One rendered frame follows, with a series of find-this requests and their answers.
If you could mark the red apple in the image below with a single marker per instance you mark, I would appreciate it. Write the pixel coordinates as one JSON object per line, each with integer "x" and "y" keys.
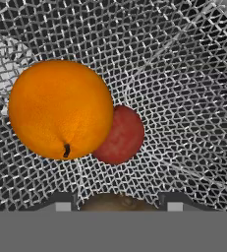
{"x": 123, "y": 136}

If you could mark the orange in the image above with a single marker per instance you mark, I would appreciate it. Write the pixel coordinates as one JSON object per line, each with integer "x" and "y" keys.
{"x": 60, "y": 108}

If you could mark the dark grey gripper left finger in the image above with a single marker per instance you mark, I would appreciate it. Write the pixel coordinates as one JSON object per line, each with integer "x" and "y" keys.
{"x": 64, "y": 201}

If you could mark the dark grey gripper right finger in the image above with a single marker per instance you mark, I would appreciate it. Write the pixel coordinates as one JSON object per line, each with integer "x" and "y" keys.
{"x": 174, "y": 200}

